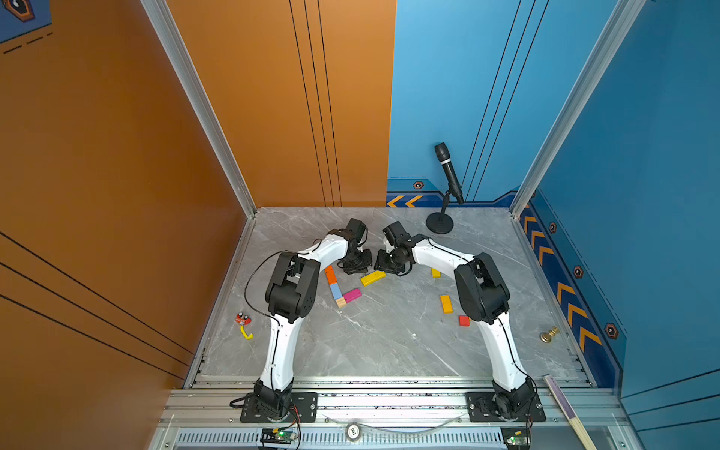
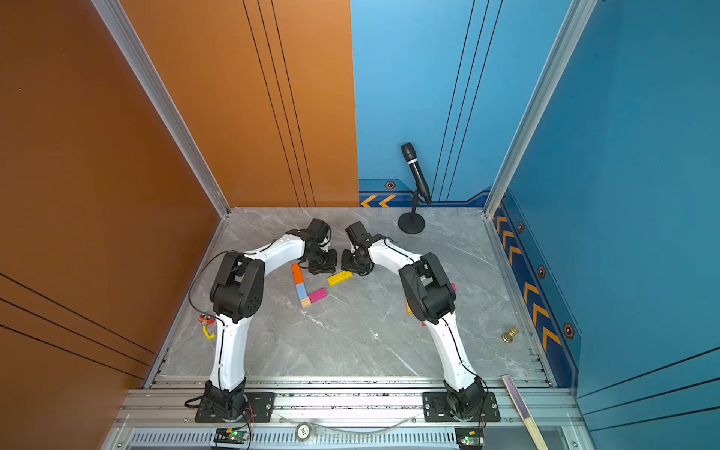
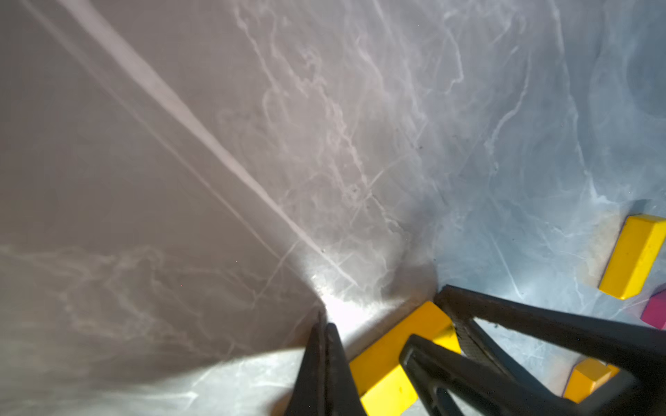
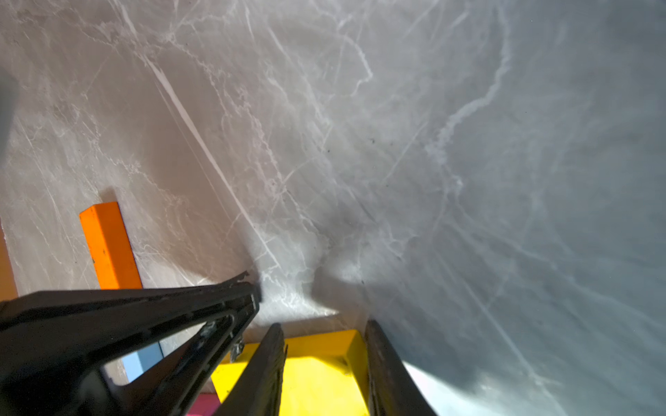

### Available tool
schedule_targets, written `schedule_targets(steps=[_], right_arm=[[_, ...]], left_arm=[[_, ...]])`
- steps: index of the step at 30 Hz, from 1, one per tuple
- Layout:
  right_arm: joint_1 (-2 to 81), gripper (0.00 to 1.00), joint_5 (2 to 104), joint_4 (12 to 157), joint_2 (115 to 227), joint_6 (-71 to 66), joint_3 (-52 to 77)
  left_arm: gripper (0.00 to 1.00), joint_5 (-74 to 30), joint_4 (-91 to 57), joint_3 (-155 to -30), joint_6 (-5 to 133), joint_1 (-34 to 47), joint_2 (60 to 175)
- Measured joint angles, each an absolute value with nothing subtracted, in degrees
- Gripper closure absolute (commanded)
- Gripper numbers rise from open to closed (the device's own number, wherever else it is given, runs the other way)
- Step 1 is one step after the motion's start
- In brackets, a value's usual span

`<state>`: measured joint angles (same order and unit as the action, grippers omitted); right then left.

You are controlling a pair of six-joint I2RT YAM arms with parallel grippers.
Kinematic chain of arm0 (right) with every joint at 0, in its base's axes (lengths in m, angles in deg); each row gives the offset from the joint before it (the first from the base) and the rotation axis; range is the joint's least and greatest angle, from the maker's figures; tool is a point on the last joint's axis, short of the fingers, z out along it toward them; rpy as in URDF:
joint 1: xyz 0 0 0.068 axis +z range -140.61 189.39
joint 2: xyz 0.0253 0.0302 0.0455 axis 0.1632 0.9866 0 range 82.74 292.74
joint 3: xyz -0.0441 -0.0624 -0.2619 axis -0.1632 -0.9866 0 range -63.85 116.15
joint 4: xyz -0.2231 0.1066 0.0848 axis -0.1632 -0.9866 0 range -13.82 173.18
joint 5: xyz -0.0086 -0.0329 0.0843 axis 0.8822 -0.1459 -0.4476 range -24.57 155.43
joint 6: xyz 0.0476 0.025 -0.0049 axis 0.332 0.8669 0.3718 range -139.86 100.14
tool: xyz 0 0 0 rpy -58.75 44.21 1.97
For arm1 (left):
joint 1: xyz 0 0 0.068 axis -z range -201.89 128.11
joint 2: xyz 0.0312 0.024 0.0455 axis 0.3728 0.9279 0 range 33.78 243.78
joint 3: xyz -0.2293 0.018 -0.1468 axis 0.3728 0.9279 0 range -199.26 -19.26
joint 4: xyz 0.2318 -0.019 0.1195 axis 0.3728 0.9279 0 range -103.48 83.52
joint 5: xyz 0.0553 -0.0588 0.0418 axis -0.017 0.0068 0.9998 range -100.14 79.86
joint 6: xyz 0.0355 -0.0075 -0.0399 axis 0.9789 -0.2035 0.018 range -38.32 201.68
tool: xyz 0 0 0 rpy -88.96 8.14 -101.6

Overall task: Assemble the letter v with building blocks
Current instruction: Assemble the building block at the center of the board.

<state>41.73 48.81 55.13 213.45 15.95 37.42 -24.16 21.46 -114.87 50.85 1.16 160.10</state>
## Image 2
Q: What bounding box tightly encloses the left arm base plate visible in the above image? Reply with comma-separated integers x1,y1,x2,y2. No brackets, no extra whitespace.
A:
194,392,275,424

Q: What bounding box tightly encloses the orange long block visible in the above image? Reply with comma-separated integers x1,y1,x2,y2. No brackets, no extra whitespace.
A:
291,264,305,285

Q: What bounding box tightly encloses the green circuit board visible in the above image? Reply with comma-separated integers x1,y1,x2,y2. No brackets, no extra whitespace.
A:
455,427,485,450
212,427,252,449

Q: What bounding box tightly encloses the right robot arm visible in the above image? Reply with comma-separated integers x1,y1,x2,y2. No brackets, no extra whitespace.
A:
341,222,492,421

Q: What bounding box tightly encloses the aluminium front rail frame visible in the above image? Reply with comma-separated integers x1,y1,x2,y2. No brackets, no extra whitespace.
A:
103,377,594,449

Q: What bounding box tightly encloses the light blue block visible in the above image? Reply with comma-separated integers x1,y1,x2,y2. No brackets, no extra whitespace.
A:
295,283,309,301

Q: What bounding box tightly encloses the right green circuit board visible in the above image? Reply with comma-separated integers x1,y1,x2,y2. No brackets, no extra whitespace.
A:
455,427,485,450

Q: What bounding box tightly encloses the yellow plastic hook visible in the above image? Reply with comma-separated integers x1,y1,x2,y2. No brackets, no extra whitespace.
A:
202,325,216,341

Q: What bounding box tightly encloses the long yellow block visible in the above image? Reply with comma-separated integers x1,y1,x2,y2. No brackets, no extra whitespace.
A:
327,271,354,287

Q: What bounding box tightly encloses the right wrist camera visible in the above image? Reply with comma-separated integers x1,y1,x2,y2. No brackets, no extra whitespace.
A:
346,221,372,247

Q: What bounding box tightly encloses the black microphone on stand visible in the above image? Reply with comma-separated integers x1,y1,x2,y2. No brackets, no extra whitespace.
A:
397,142,432,234

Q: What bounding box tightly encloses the brass knob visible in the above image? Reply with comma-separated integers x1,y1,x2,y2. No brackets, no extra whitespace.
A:
502,326,519,343

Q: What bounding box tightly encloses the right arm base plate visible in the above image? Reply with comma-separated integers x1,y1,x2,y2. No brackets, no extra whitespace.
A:
422,392,502,424

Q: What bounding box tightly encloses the folded fan stick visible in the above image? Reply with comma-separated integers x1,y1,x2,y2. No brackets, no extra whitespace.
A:
501,375,549,450

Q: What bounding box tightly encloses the left green circuit board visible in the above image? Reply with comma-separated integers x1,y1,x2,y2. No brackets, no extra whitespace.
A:
212,427,252,449

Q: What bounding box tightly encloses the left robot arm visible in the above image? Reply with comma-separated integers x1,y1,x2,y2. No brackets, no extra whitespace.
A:
201,219,338,422

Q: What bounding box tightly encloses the red toy car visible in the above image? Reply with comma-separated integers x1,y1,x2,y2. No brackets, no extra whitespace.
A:
198,314,216,326

